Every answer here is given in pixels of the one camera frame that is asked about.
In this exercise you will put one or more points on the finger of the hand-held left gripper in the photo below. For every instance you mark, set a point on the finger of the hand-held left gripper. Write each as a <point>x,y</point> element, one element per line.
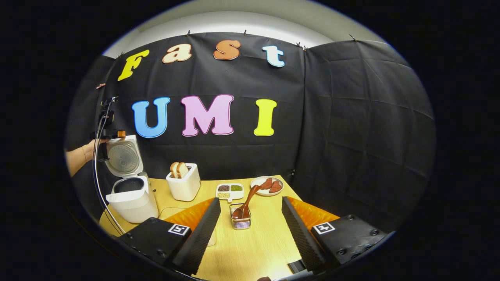
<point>121,134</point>

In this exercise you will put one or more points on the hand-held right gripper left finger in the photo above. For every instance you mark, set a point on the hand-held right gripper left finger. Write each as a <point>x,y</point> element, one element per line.
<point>203,230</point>

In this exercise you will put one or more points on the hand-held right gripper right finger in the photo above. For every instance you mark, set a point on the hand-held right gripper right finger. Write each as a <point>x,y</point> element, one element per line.
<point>299,238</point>

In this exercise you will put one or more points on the brown wooden spoon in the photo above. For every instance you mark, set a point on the brown wooden spoon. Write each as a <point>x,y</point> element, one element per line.
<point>246,205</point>

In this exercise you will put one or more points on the white rice cooker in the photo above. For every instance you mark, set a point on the white rice cooker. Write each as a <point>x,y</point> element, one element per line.
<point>131,203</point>

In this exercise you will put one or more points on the white toaster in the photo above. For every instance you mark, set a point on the white toaster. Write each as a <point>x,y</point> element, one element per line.
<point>183,189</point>

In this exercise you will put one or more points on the white divided grain dish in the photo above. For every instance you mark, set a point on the white divided grain dish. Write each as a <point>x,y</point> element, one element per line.
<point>229,192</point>

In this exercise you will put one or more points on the toasted bread slice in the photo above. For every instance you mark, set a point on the toasted bread slice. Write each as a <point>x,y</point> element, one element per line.
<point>182,169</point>
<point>174,169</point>

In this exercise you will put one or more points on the white round plate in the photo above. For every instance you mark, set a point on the white round plate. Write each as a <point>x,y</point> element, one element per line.
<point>256,182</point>

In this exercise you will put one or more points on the black backdrop cloth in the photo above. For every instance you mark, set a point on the black backdrop cloth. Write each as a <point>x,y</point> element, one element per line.
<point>332,117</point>

